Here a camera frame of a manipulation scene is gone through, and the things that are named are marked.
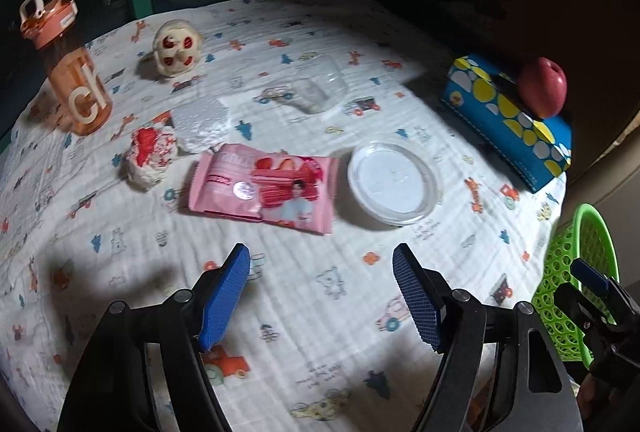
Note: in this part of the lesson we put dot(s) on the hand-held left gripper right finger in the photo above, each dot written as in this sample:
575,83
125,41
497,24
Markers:
417,302

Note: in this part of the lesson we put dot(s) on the white printed blanket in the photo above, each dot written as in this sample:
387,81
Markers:
300,262

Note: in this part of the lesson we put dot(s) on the white foam fruit net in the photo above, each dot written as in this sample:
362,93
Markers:
200,121

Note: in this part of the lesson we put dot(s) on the white round red-spotted toy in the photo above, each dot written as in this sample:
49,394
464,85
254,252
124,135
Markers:
175,49

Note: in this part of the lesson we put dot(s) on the pink snack packet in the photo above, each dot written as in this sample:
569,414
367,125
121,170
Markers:
235,182

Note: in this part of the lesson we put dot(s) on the green perforated plastic basket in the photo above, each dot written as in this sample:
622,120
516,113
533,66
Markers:
560,262

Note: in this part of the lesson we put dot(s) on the orange transparent water bottle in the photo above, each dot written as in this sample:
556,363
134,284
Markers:
80,86

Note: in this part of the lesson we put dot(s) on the red apple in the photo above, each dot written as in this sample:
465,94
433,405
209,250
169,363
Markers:
542,86

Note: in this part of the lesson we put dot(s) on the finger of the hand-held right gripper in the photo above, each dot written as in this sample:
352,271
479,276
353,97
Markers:
577,309
590,279

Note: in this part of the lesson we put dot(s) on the clear plastic cup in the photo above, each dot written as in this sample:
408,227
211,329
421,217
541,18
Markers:
320,86

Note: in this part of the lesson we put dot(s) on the clear plastic lid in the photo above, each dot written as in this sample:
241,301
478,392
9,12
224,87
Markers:
395,182

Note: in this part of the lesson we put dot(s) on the blue box with pebble print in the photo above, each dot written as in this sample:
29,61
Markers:
500,126

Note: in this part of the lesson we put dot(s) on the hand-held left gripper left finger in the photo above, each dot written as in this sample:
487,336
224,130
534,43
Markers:
222,302

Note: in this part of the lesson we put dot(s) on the red white wrapper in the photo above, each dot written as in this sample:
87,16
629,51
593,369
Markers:
150,156

